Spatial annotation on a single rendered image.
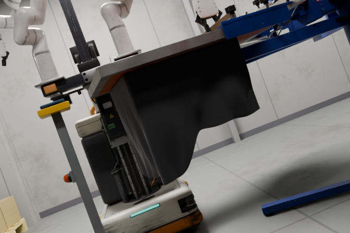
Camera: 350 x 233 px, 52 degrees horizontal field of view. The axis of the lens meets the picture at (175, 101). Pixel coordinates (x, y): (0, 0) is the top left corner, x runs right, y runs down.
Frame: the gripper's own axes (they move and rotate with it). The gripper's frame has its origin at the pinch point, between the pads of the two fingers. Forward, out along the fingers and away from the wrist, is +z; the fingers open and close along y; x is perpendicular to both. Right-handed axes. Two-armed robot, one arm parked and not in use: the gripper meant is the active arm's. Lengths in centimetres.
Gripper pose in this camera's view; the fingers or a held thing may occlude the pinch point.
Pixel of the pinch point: (212, 28)
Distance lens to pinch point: 168.8
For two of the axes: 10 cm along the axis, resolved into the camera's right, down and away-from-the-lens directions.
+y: -8.9, 3.3, -3.1
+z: 3.5, 9.4, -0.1
